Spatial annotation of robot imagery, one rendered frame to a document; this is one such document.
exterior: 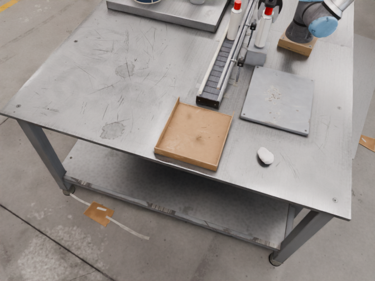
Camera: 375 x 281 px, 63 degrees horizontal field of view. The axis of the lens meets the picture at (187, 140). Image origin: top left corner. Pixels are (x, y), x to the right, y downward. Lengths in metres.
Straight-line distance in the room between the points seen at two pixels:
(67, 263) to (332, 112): 1.64
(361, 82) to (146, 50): 1.11
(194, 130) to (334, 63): 0.89
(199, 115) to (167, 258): 0.93
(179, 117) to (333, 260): 1.32
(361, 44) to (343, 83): 0.38
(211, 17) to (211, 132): 0.79
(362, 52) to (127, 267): 1.79
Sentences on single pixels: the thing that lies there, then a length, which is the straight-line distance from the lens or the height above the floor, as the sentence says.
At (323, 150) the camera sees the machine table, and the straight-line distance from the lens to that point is 1.42.
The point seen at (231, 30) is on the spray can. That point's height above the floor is 0.94.
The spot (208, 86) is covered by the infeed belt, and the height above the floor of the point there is 0.88.
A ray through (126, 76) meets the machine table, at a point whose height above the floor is 0.83.
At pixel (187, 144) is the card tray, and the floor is 0.83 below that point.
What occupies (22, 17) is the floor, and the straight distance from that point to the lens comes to 3.78.
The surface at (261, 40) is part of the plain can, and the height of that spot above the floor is 0.97.
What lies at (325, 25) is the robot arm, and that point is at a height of 1.07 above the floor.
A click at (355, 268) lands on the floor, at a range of 2.21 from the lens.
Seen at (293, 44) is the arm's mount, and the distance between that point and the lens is 1.82.
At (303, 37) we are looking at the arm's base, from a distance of 1.81.
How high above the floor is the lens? 1.88
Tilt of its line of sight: 54 degrees down
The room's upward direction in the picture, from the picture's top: 4 degrees clockwise
